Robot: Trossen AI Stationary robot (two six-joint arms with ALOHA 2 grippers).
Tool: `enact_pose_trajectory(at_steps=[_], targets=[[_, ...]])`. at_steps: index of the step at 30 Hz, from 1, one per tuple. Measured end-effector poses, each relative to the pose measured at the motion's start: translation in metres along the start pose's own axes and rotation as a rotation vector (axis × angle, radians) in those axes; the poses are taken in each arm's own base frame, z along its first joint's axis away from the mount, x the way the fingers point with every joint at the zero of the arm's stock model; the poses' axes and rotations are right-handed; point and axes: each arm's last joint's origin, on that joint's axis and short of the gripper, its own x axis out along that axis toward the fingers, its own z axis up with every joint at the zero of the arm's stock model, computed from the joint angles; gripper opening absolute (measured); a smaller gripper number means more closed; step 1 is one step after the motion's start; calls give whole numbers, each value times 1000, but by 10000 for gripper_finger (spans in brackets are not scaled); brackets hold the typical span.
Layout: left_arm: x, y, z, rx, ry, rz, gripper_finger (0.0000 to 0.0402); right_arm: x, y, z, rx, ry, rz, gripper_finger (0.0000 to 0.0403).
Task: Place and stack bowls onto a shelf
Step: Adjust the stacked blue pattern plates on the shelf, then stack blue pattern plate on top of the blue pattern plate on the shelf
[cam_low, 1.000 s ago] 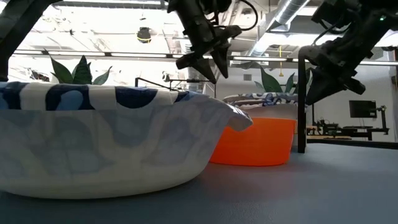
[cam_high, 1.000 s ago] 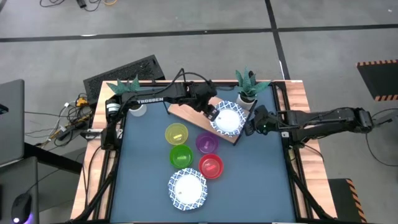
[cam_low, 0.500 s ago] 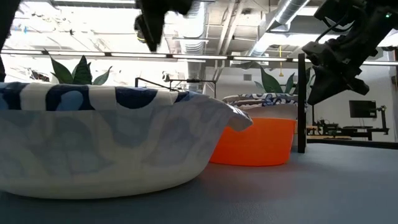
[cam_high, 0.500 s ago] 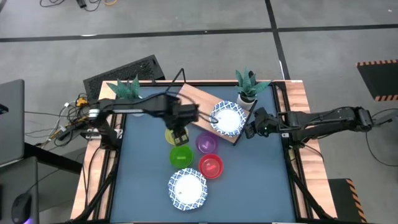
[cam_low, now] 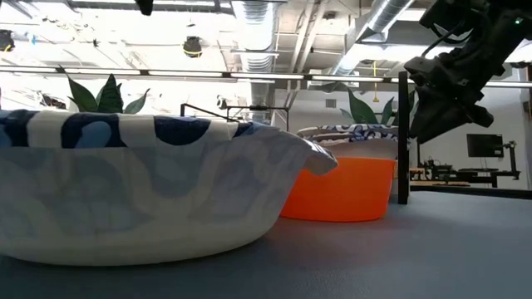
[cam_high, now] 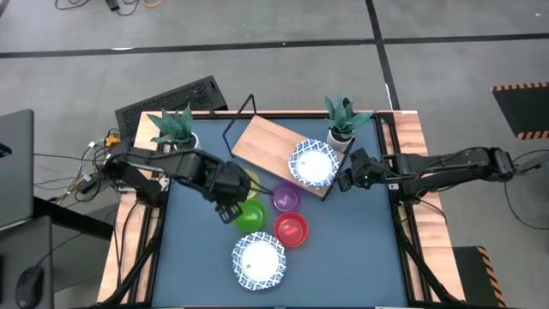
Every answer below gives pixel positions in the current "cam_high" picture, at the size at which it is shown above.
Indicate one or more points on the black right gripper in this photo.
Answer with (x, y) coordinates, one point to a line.
(369, 171)

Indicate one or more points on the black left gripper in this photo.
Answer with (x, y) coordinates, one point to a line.
(227, 184)

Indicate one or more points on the green plastic bowl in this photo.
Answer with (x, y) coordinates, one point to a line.
(254, 217)

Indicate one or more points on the blue patterned paper bowl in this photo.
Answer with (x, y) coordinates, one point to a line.
(259, 260)
(314, 164)

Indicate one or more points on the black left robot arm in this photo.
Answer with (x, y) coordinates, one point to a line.
(171, 165)

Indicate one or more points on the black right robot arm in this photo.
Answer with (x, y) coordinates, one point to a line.
(450, 161)

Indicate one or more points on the yellow plastic bowl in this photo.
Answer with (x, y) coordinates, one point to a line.
(254, 184)

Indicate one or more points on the green plant in white pot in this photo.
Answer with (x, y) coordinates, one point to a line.
(341, 116)
(176, 126)

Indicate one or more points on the purple plastic bowl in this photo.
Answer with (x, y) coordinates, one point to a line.
(285, 196)

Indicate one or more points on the red plastic bowl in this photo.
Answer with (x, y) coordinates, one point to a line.
(291, 229)

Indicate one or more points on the blue table mat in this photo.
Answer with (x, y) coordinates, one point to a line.
(351, 257)

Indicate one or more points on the black perforated panel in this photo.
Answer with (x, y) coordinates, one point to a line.
(171, 103)

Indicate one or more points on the black power strip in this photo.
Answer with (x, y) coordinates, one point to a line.
(96, 183)

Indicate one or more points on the yellow plug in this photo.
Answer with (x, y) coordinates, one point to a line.
(112, 140)

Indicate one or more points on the black desk bar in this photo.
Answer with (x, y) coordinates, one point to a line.
(73, 219)

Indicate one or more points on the black mat with orange stripes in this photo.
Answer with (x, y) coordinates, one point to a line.
(474, 274)
(521, 111)

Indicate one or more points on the black computer mouse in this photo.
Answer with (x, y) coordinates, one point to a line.
(29, 286)

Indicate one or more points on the grey laptop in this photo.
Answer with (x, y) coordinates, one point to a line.
(15, 171)

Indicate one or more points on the grey desk pad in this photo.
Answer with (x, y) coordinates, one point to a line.
(13, 249)

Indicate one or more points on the black power adapter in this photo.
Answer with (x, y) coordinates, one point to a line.
(112, 4)

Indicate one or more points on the wooden shelf with black frame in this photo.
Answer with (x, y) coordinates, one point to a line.
(266, 146)

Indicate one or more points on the black table frame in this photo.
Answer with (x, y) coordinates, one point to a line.
(403, 257)

